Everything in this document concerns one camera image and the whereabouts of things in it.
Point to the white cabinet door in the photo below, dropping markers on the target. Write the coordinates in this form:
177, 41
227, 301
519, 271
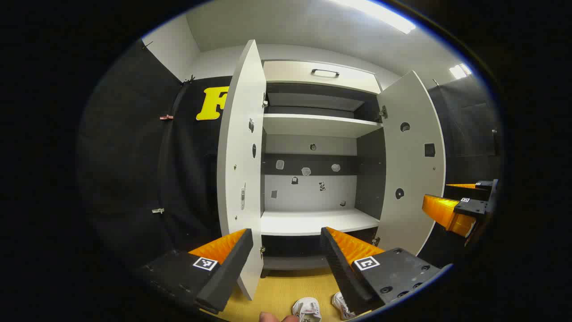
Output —
415, 219
239, 134

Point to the white shoe cabinet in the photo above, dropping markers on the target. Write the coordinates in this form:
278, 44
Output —
313, 125

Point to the ceiling light panel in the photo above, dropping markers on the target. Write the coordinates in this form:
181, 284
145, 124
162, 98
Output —
460, 71

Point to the white canvas shoe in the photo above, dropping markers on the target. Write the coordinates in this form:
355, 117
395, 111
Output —
342, 305
307, 309

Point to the black cloth clip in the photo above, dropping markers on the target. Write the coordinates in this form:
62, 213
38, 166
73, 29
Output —
190, 80

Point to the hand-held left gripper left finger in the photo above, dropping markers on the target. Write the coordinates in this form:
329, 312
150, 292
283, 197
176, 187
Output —
228, 273

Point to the black backdrop cloth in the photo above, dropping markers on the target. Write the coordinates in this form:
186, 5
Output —
129, 170
469, 129

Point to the white cabinet drawer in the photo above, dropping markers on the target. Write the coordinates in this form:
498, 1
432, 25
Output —
286, 71

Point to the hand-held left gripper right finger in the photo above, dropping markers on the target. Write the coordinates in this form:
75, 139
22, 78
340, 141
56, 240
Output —
342, 273

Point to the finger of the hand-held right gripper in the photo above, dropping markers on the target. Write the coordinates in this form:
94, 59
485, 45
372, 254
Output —
486, 184
471, 208

